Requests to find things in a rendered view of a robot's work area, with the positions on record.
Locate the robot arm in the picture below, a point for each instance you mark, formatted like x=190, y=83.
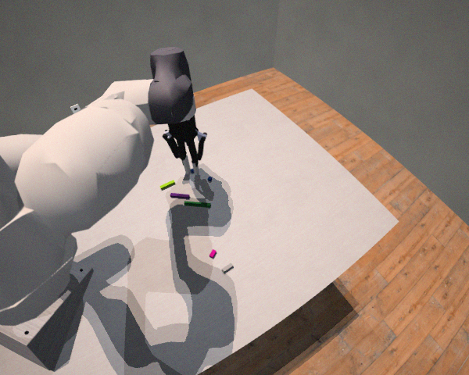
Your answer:
x=75, y=174

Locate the lime green rod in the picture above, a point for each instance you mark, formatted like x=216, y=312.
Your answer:
x=167, y=185

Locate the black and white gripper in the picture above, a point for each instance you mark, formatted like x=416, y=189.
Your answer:
x=178, y=149

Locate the purple rod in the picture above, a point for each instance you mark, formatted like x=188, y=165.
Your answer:
x=175, y=195

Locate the grey rod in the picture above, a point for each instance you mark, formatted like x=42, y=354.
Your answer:
x=226, y=268

